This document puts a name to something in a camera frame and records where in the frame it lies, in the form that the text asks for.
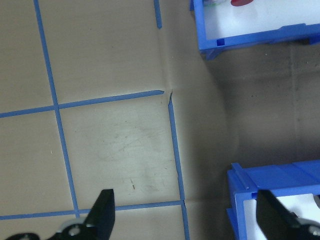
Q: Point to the blue bin with batteries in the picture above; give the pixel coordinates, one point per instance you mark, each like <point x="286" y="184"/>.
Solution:
<point x="275" y="175"/>

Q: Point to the blue bin with push buttons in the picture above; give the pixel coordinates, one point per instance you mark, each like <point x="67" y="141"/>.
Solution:
<point x="250" y="40"/>

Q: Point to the black objects in bin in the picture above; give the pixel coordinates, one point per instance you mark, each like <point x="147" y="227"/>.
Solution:
<point x="295" y="205"/>

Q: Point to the red mushroom emergency stop button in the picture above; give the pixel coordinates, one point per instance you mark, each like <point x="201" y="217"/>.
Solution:
<point x="241" y="2"/>

